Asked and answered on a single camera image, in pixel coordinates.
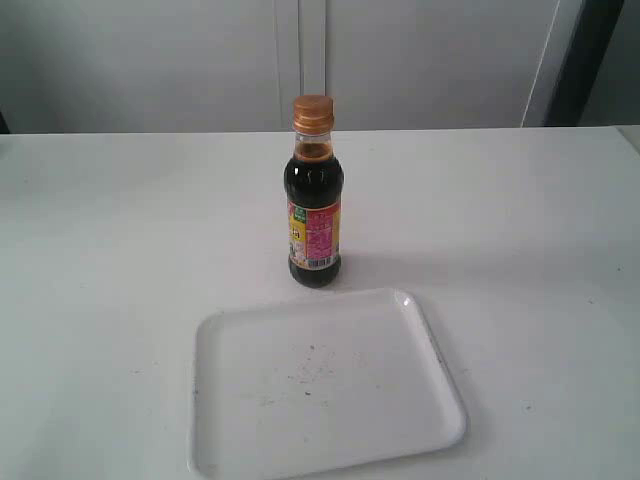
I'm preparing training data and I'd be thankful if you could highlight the black post in background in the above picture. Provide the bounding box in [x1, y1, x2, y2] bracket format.
[543, 0, 625, 127]

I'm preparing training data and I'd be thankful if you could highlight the gold bottle cap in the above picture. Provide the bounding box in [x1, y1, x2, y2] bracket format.
[293, 95, 335, 135]

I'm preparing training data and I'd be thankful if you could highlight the white plastic tray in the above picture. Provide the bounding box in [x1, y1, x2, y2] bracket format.
[189, 288, 468, 479]

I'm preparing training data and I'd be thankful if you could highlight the dark soy sauce bottle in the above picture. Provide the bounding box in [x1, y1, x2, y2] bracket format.
[283, 132, 344, 288]

